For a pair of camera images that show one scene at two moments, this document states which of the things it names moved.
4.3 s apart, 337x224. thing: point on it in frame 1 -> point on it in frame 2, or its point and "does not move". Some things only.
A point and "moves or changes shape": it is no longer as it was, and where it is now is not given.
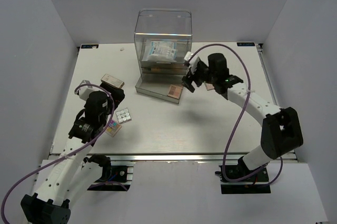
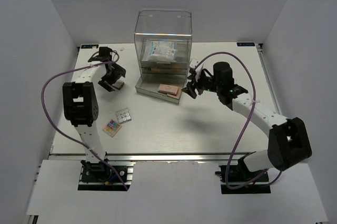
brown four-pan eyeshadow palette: x=175 y=91 does not move
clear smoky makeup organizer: x=162 y=37 does not move
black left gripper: x=117 y=93 -> x=118 y=71
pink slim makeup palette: x=209 y=86 moves or changes shape
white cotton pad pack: x=163 y=51 does not move
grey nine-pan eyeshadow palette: x=124 y=115 does not move
